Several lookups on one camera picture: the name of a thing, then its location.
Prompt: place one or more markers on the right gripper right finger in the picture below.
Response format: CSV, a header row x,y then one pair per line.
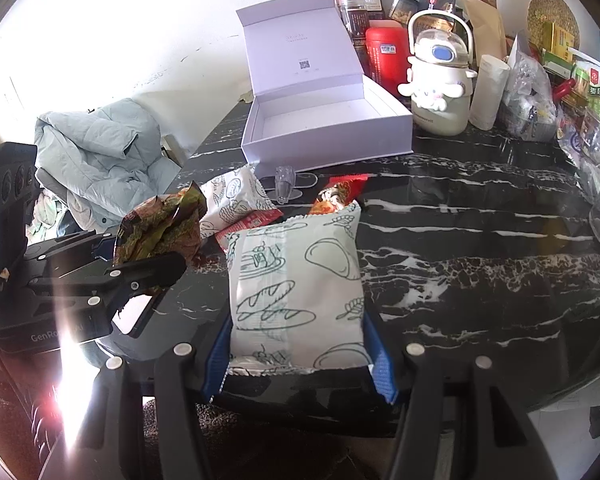
x,y
409,377

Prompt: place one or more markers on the clear plastic bag of items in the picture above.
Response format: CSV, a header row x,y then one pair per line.
x,y
527,109

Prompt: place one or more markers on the round woven placemat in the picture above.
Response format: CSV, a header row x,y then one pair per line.
x,y
554,11

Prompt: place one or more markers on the white cartoon water bottle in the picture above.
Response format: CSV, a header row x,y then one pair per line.
x,y
439,81

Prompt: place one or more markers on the white paper roll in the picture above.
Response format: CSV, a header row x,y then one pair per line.
x,y
491,82

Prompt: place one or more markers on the red snack packet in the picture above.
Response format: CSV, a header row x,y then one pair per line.
x,y
251,221

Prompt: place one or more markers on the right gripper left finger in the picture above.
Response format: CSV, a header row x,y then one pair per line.
x,y
189,374

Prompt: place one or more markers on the light blue puffer jacket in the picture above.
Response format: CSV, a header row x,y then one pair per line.
x,y
102,164

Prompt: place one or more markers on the white bread-print snack pack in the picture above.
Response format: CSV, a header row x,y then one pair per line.
x,y
296,296

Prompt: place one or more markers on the red cartoon candy packet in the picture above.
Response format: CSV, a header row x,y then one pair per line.
x,y
339,193

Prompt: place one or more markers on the white open gift box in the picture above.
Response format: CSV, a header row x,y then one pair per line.
x,y
312,106

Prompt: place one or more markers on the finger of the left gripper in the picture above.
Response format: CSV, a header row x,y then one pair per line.
x,y
96,247
134,277

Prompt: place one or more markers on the brown green crinkled snack bag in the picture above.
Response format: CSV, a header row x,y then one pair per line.
x,y
162,224

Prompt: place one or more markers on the brown-lid tilted jar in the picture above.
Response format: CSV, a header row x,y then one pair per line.
x,y
401,11

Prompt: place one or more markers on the red cylindrical tin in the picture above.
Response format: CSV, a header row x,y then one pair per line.
x,y
387,50

